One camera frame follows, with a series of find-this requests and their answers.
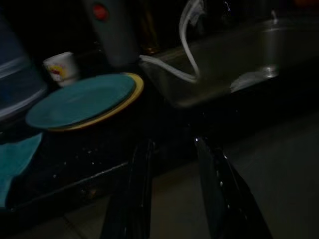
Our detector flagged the light blue plate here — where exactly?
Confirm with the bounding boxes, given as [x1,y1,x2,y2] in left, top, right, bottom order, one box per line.
[25,74,137,129]

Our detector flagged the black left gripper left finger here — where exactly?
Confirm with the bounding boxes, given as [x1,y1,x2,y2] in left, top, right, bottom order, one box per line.
[99,138,157,239]

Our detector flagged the stainless steel sink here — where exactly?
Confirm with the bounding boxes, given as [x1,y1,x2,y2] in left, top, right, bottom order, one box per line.
[138,17,319,109]

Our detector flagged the white printed cup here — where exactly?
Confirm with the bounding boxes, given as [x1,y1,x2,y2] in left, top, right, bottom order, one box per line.
[42,51,79,87]

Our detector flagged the yellow plate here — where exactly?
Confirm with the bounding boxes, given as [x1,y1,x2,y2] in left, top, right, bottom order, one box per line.
[47,72,145,132]

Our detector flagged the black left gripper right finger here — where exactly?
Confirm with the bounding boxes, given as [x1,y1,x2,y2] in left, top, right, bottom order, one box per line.
[194,135,275,239]

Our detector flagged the white flexible hose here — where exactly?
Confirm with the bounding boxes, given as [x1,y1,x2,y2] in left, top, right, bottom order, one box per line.
[139,0,207,83]

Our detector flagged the grey tumbler with red logo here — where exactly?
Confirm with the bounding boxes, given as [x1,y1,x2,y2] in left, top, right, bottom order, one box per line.
[83,0,140,69]

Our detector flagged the light blue towel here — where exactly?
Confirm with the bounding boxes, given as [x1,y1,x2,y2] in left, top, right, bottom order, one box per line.
[0,133,43,207]

